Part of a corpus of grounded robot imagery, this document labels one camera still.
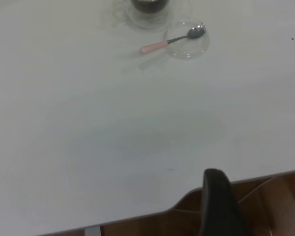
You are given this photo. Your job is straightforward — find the small clear glass dish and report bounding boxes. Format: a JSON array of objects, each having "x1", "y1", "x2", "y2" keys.
[{"x1": 163, "y1": 19, "x2": 210, "y2": 60}]

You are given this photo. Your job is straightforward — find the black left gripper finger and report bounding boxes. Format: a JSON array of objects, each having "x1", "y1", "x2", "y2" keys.
[{"x1": 199, "y1": 168, "x2": 249, "y2": 236}]

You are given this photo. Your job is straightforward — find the grey table leg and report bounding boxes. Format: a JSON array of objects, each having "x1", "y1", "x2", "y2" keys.
[{"x1": 85, "y1": 227, "x2": 102, "y2": 236}]

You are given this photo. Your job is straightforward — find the pink-handled metal spoon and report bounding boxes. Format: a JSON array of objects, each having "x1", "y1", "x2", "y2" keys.
[{"x1": 140, "y1": 26, "x2": 207, "y2": 55}]

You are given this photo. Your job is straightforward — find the brown cardboard box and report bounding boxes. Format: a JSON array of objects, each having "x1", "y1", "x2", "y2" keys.
[{"x1": 173, "y1": 169, "x2": 295, "y2": 236}]

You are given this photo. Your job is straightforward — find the clear double-wall glass cup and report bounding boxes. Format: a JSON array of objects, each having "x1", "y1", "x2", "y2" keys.
[{"x1": 113, "y1": 0, "x2": 176, "y2": 32}]

